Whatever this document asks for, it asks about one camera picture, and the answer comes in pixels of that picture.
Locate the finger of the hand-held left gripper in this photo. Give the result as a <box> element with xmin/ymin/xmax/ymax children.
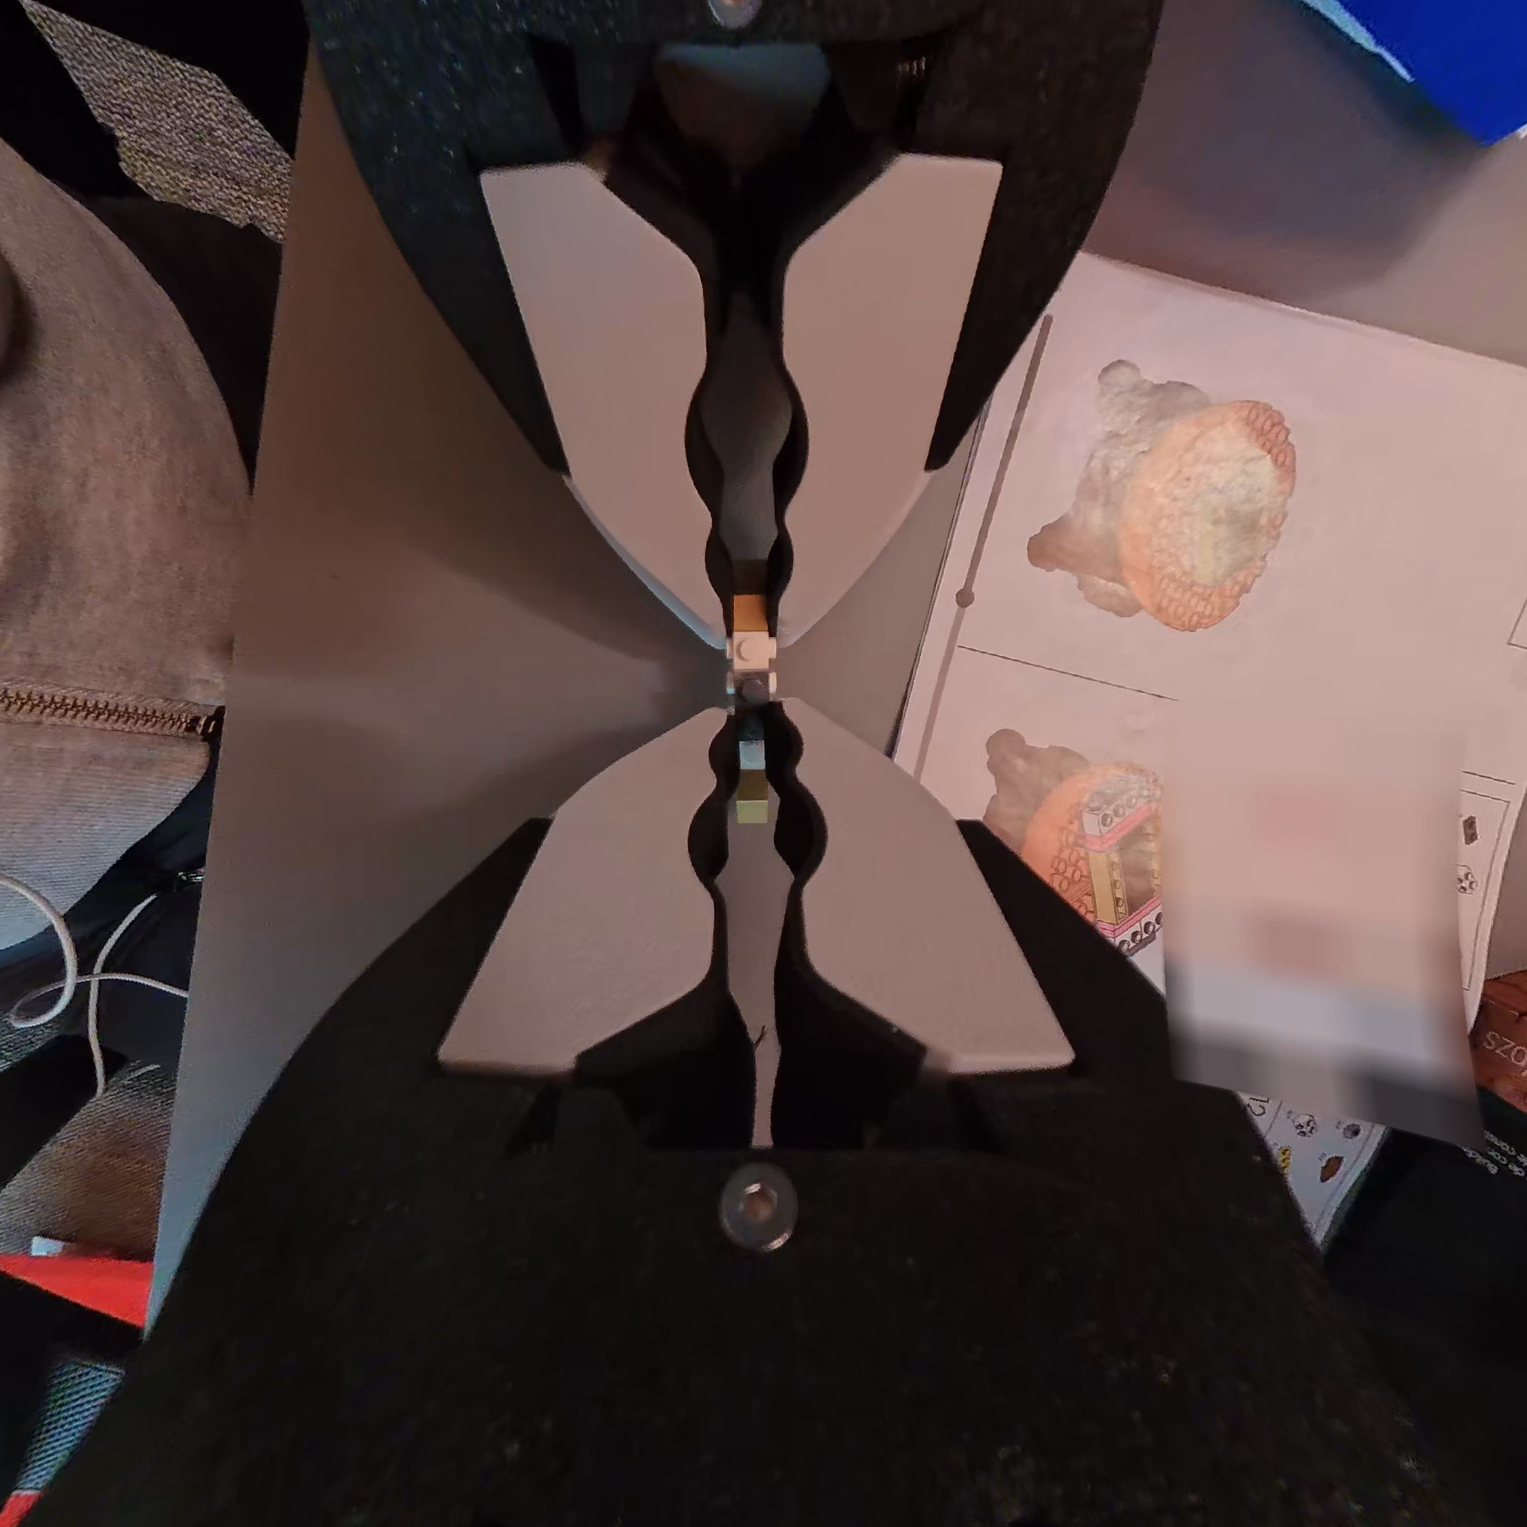
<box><xmin>478</xmin><ymin>163</ymin><xmax>733</xmax><ymax>641</ymax></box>
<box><xmin>771</xmin><ymin>163</ymin><xmax>1004</xmax><ymax>650</ymax></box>

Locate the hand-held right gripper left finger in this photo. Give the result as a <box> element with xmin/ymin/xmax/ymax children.
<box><xmin>438</xmin><ymin>712</ymin><xmax>733</xmax><ymax>1086</ymax></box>

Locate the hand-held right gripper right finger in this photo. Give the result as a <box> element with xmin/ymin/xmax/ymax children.
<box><xmin>777</xmin><ymin>712</ymin><xmax>1078</xmax><ymax>1114</ymax></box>

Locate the small yellow brick piece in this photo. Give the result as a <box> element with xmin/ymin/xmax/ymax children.
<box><xmin>722</xmin><ymin>590</ymin><xmax>788</xmax><ymax>826</ymax></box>

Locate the blue plastic bin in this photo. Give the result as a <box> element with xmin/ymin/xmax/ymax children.
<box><xmin>1313</xmin><ymin>0</ymin><xmax>1527</xmax><ymax>145</ymax></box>

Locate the white instruction booklet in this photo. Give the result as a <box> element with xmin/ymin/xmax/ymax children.
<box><xmin>904</xmin><ymin>250</ymin><xmax>1527</xmax><ymax>1246</ymax></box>

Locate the black flower print box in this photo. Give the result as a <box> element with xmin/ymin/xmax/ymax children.
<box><xmin>1466</xmin><ymin>966</ymin><xmax>1527</xmax><ymax>1185</ymax></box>

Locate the orange floor object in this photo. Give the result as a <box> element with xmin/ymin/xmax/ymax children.
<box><xmin>0</xmin><ymin>1250</ymin><xmax>160</xmax><ymax>1343</ymax></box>

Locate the white earphone cable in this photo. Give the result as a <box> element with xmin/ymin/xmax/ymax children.
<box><xmin>0</xmin><ymin>870</ymin><xmax>199</xmax><ymax>1103</ymax></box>

